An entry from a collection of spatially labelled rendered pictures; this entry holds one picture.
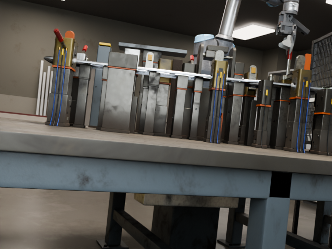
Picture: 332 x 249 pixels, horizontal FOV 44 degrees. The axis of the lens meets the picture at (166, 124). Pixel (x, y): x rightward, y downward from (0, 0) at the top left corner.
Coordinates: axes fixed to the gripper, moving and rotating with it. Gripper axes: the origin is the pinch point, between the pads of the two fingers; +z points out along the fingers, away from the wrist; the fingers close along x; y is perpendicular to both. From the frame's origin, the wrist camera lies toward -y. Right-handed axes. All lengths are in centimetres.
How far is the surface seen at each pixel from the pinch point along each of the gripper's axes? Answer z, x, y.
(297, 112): 33, 38, 7
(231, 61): 7.7, -2.5, 28.9
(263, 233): 71, 97, 35
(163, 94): 29, 2, 62
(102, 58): 12, -16, 96
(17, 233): 120, -49, 139
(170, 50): 4, -13, 60
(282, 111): 32.1, 19.6, 6.8
